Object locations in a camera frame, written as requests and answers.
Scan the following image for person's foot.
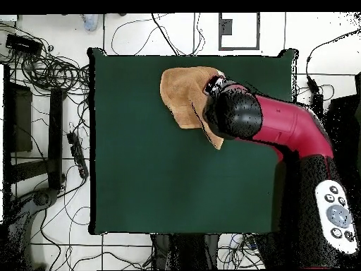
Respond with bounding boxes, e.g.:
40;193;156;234
82;13;99;32

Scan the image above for black cable with adapter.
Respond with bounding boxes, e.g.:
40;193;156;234
305;28;361;95

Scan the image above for thin looped black cable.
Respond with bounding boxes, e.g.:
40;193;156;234
111;13;206;56

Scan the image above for tangled black floor cables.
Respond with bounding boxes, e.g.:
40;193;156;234
0;22;91;97

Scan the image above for tangled cables with blue wire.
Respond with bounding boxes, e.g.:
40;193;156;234
218;233;266;269

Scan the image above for grey chair base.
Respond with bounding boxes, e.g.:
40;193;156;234
5;187;60;269

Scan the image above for black power strip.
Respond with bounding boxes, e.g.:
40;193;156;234
66;131;90;180

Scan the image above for orange terry towel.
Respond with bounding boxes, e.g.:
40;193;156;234
159;66;226;150

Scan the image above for black metal stand frame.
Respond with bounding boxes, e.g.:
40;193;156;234
2;64;67;193
308;73;361;176

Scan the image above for dark green table cloth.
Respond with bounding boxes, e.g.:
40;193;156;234
87;47;299;236

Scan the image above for black rectangular box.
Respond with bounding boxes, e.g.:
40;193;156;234
4;33;44;57

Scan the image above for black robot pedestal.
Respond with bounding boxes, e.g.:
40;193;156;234
150;233;220;270

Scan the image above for grey floor frame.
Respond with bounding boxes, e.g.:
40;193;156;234
218;12;261;52

